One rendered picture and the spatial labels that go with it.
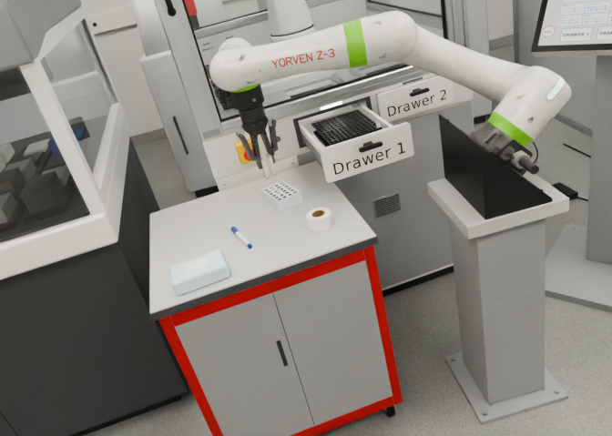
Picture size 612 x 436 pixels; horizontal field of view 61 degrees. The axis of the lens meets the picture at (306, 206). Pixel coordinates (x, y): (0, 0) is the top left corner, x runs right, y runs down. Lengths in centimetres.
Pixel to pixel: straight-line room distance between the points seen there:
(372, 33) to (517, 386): 122
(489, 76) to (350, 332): 83
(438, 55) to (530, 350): 96
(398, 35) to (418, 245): 114
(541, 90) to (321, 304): 80
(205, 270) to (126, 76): 386
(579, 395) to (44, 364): 179
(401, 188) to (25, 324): 142
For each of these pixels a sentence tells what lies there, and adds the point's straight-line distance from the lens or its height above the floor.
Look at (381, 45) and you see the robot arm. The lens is 135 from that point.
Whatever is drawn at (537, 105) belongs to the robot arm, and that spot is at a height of 100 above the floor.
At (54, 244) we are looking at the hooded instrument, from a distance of 171.
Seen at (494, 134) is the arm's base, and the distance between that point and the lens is 145.
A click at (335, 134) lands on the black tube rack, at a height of 90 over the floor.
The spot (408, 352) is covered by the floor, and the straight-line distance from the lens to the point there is 213.
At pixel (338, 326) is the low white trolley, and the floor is 49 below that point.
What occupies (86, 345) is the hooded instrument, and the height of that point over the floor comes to 43.
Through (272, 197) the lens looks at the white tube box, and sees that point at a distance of 165.
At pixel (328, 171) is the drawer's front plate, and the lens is 158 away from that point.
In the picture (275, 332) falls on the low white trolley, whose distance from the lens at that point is 151.
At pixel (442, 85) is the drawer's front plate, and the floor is 89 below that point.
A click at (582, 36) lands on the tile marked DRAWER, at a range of 201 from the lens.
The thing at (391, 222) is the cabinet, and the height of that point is 39.
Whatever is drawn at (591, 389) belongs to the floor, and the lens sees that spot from 204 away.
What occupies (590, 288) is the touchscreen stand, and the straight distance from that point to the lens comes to 236.
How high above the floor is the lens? 153
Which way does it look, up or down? 28 degrees down
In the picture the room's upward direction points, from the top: 14 degrees counter-clockwise
